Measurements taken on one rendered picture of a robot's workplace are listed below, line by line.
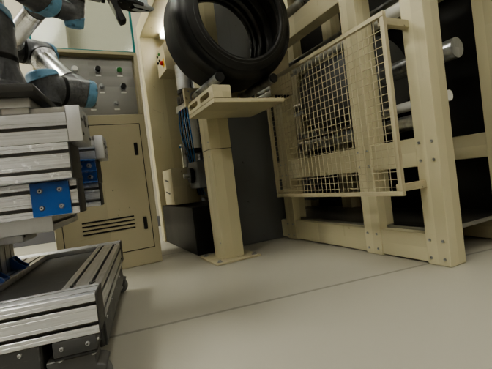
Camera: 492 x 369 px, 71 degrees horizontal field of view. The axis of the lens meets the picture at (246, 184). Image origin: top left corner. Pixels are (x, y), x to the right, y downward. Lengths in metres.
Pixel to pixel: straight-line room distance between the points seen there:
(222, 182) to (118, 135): 0.68
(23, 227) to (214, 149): 1.09
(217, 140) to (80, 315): 1.28
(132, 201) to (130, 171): 0.18
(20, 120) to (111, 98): 1.30
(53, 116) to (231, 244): 1.25
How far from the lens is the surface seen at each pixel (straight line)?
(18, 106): 1.01
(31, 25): 1.73
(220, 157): 1.93
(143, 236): 2.17
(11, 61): 1.08
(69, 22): 1.68
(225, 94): 1.59
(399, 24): 1.60
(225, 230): 1.93
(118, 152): 2.15
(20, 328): 0.92
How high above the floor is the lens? 0.44
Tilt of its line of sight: 1 degrees down
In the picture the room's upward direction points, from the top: 7 degrees counter-clockwise
